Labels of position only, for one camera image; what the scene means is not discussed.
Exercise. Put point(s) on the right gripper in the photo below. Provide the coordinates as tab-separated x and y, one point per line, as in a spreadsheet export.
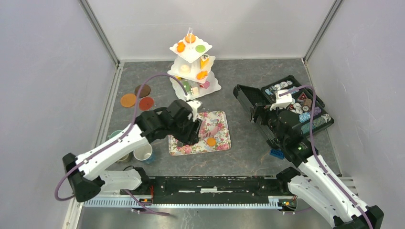
259	109

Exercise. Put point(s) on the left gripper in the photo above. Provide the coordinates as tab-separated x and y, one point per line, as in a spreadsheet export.
191	137

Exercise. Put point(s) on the pink toy cake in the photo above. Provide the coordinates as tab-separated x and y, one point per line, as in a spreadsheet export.
205	85

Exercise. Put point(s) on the green toy cake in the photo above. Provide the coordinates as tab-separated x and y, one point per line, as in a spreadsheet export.
187	87

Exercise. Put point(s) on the cream cupcake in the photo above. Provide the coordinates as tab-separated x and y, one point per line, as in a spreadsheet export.
185	69

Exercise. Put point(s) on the white and blue mug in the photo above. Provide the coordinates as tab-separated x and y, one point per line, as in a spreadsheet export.
144	154

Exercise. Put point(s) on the green macaron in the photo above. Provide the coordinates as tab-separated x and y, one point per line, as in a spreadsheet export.
200	48

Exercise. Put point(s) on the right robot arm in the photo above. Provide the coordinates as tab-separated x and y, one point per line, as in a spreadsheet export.
311	178

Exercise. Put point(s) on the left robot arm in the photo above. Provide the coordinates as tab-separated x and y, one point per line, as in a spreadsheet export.
87	173

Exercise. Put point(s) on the floral rectangular tray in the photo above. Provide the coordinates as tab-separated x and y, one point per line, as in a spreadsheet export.
209	121

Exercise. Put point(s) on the light blue chip stack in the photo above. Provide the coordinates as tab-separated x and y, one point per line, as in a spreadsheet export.
303	117

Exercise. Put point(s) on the blue toy brick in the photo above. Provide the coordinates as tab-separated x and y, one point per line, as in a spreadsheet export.
277	153

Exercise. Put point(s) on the green blue chip stack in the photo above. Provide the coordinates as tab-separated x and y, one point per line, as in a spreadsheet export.
323	119

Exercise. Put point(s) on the brown 100 chip stack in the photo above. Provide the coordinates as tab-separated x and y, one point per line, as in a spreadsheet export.
307	104

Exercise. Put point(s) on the black poker chip case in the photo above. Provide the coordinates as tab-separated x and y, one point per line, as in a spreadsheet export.
249	96

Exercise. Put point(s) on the purple chip stack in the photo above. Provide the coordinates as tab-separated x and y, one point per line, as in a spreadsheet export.
317	111

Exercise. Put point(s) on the white three-tier dessert stand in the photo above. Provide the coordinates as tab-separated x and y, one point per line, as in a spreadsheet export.
192	58

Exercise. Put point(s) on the red round coaster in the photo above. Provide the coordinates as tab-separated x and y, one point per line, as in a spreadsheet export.
146	103

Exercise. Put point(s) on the dark brown round coaster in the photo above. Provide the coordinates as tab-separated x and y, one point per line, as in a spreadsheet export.
145	91

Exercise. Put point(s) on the olive brown cup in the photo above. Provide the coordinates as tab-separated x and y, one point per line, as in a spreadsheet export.
125	158

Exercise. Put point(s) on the orange round coaster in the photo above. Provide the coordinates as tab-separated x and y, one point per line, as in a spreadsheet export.
128	100

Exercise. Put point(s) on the mint green cup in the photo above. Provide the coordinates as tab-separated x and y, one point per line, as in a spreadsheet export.
113	134

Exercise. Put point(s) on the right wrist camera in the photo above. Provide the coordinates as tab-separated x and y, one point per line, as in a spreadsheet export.
282	100

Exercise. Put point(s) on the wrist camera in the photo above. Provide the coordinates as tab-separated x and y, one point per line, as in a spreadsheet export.
195	105
282	100

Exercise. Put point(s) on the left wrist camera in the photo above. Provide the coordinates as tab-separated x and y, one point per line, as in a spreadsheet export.
195	105

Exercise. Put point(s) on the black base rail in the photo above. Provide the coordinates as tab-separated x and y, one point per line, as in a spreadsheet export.
211	190

